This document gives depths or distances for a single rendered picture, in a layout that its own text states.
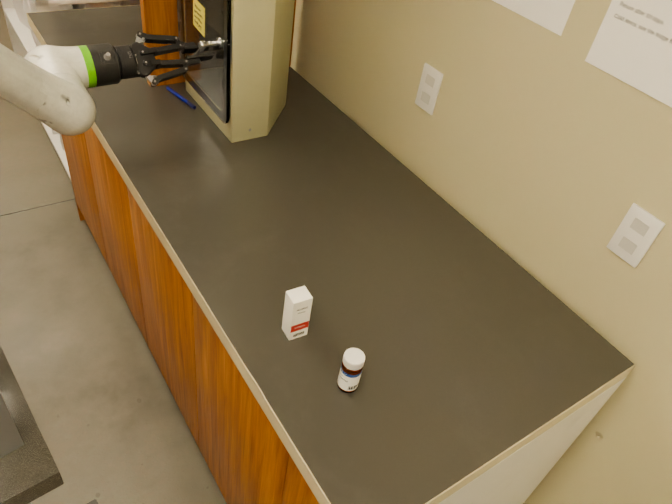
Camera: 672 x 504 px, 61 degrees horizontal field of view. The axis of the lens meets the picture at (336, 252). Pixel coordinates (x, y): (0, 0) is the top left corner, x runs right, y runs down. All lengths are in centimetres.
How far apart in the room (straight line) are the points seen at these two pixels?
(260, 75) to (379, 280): 64
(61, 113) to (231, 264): 46
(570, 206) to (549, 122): 18
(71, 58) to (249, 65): 41
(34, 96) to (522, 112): 100
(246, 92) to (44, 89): 51
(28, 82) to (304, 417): 81
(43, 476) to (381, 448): 52
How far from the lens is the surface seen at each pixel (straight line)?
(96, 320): 241
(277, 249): 126
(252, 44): 150
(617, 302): 132
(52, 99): 129
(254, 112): 159
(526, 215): 139
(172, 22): 182
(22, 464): 101
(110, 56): 144
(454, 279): 129
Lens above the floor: 179
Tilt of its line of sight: 42 degrees down
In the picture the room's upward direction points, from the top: 11 degrees clockwise
